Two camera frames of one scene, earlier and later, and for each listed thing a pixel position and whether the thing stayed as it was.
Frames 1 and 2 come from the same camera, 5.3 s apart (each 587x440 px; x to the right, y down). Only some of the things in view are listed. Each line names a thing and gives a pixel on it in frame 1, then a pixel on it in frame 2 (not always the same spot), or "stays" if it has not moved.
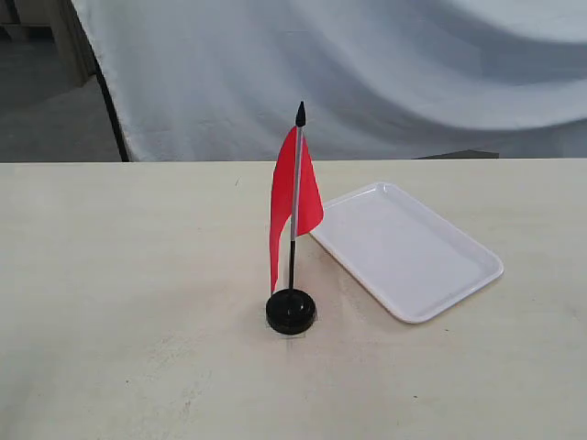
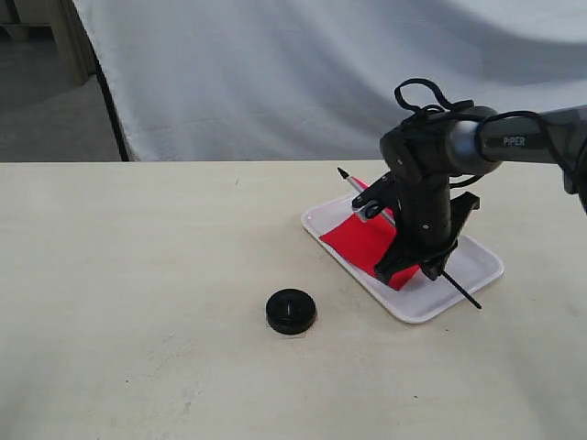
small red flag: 297,202 to 363,240
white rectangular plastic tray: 412,261 stays
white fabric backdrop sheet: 222,80 stays
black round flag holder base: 290,311 stays
